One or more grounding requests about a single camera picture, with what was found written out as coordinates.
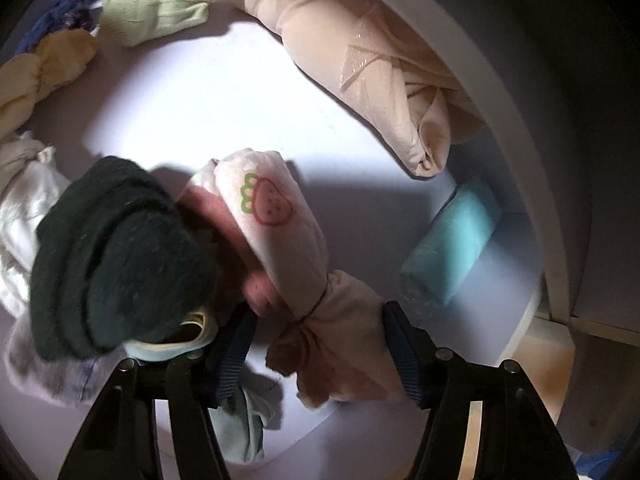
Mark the light green sock bundle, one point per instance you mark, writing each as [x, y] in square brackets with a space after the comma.
[155, 5]

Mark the dark green knit sock bundle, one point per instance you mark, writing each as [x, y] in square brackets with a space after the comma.
[115, 250]

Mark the tan stockings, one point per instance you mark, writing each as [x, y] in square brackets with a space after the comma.
[45, 70]

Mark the dark blue cloth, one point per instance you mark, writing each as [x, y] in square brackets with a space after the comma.
[55, 15]

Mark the grey-green cloth bundle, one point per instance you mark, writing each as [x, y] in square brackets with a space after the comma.
[240, 430]

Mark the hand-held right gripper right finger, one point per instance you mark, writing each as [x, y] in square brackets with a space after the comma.
[400, 350]

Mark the beige tights bundle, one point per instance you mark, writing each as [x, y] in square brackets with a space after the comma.
[340, 45]

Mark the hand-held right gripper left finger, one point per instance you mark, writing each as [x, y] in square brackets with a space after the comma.
[235, 350]

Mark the turquoise folded cloth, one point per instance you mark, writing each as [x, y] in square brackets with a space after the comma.
[455, 240]

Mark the white drawer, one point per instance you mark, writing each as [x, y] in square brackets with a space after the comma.
[200, 110]

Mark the pink strawberry print sock bundle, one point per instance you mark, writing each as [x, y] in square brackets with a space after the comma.
[270, 200]

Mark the light blue yellow-trimmed cloth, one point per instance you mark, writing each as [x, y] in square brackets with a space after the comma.
[200, 327]

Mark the lavender grey sock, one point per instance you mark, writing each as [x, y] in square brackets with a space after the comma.
[45, 370]

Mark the white cloth bundle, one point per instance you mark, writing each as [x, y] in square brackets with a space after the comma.
[25, 200]

